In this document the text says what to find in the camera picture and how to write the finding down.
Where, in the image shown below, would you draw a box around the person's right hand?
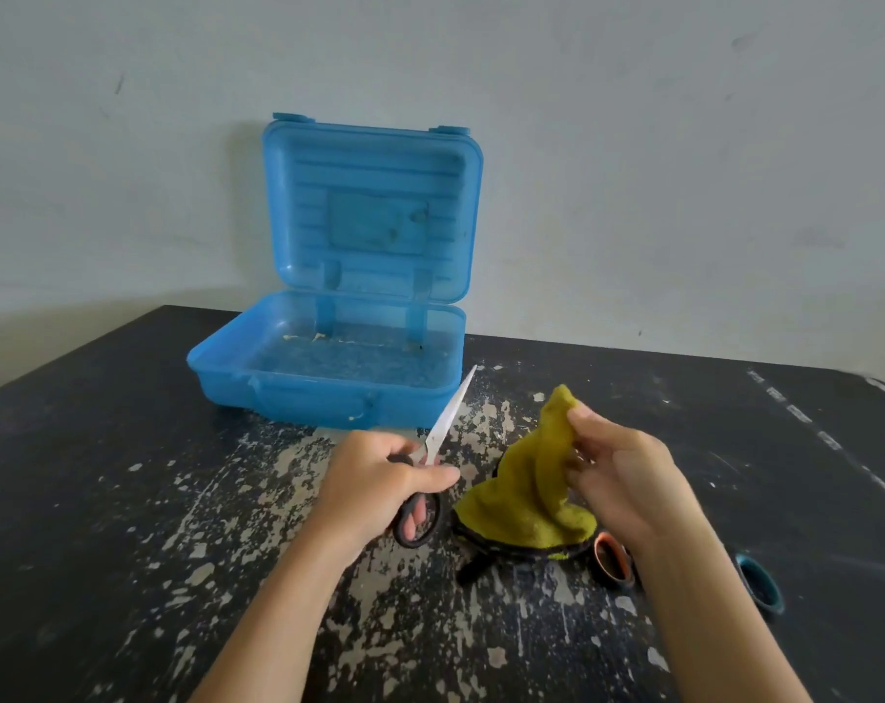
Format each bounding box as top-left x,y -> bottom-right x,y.
563,402 -> 697,555

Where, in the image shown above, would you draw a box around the person's left hand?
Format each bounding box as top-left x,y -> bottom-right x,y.
312,430 -> 462,566

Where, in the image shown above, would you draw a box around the black handled scissors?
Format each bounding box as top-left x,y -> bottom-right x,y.
391,364 -> 480,550

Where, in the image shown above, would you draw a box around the yellow-green cloth with black trim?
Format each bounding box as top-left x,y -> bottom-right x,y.
451,384 -> 601,586

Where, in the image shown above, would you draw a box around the person's left forearm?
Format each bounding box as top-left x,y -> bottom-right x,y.
189,516 -> 375,703

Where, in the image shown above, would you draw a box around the person's right forearm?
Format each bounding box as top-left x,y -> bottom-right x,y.
635,505 -> 814,703

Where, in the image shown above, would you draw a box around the orange tape roll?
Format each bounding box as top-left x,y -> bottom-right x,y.
592,532 -> 638,591

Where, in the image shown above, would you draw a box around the blue plastic hinged case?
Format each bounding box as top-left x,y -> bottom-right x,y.
186,112 -> 485,431

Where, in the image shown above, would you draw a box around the blue tape roll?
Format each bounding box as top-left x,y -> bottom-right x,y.
733,552 -> 786,618

